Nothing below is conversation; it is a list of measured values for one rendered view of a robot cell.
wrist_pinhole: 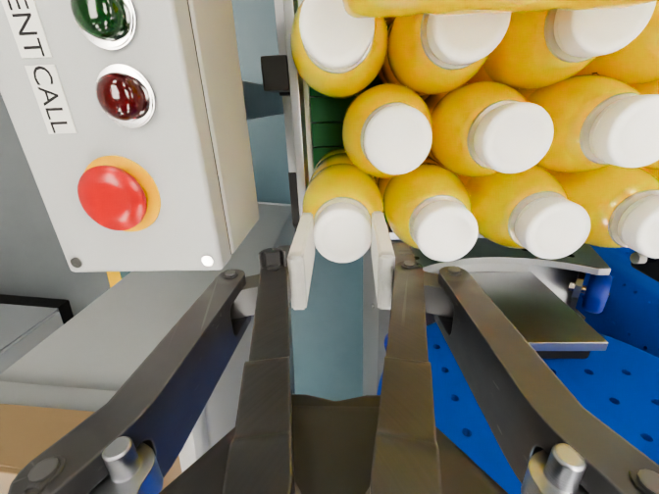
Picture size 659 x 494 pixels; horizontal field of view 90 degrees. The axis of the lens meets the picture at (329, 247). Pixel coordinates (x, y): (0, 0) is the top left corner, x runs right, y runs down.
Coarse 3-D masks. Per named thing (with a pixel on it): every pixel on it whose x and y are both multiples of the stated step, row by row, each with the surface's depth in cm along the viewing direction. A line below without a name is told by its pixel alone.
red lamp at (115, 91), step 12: (96, 84) 16; (108, 84) 15; (120, 84) 15; (132, 84) 16; (96, 96) 16; (108, 96) 16; (120, 96) 16; (132, 96) 16; (144, 96) 16; (108, 108) 16; (120, 108) 16; (132, 108) 16; (144, 108) 16; (132, 120) 17
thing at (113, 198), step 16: (80, 176) 17; (96, 176) 17; (112, 176) 17; (128, 176) 17; (80, 192) 18; (96, 192) 17; (112, 192) 17; (128, 192) 17; (96, 208) 18; (112, 208) 18; (128, 208) 18; (144, 208) 18; (112, 224) 18; (128, 224) 18
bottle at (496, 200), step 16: (464, 176) 29; (496, 176) 25; (512, 176) 24; (528, 176) 23; (544, 176) 23; (480, 192) 25; (496, 192) 24; (512, 192) 23; (528, 192) 22; (544, 192) 22; (560, 192) 22; (480, 208) 25; (496, 208) 24; (512, 208) 23; (480, 224) 26; (496, 224) 24; (512, 224) 23; (496, 240) 25; (512, 240) 24
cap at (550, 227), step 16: (528, 208) 22; (544, 208) 20; (560, 208) 20; (576, 208) 20; (528, 224) 21; (544, 224) 21; (560, 224) 20; (576, 224) 20; (528, 240) 21; (544, 240) 21; (560, 240) 21; (576, 240) 21; (544, 256) 21; (560, 256) 21
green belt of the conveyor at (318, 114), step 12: (372, 84) 34; (324, 96) 39; (312, 108) 35; (324, 108) 35; (336, 108) 35; (312, 120) 35; (324, 120) 35; (336, 120) 35; (312, 132) 36; (324, 132) 36; (336, 132) 36; (324, 144) 36; (336, 144) 36; (384, 216) 39
